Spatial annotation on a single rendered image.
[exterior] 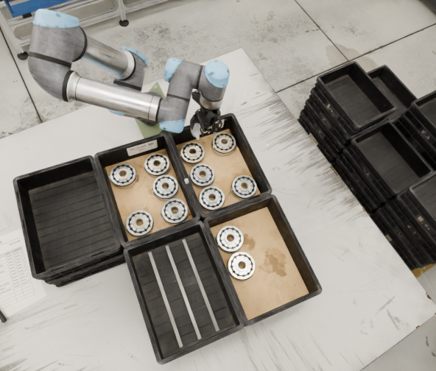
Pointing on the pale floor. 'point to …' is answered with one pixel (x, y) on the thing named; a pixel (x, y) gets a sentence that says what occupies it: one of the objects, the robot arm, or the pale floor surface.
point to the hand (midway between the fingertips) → (200, 131)
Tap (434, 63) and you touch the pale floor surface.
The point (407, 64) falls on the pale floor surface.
